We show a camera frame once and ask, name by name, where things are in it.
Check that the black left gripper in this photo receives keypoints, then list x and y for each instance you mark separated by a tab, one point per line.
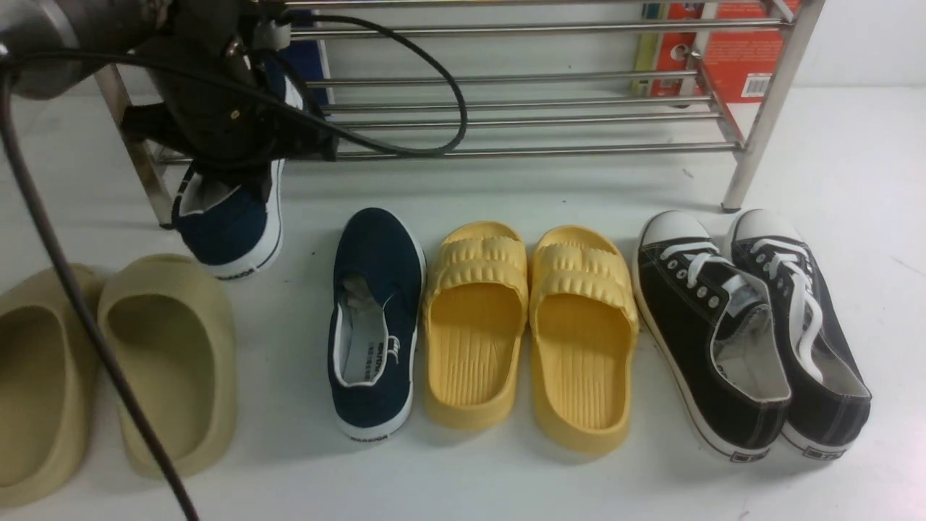
238	41

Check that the navy canvas shoe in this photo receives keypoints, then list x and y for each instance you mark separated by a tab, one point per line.
379	277
232	227

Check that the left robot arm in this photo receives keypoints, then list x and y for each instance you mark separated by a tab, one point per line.
60	43

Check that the blue box behind rack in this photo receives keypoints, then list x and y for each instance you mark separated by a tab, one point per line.
308	60

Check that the stainless steel shoe rack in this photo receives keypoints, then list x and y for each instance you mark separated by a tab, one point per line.
793	21

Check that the beige slide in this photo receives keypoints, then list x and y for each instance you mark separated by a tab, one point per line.
48	385
170	325

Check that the beige slide far left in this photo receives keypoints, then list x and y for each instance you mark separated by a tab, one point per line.
48	385

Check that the yellow slipper left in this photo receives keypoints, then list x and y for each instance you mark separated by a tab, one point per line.
474	319

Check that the yellow slipper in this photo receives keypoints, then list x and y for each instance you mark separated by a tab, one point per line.
584	329
474	319

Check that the yellow slipper right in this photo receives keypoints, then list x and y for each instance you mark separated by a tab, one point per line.
584	329

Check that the red orange box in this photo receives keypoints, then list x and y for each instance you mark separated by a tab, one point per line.
740	63

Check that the black canvas sneaker left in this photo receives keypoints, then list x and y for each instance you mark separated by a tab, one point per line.
714	325

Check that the black canvas sneaker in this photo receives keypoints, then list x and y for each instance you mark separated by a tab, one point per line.
830	401
714	325

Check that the black canvas sneaker right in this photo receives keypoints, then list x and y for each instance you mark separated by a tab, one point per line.
830	401

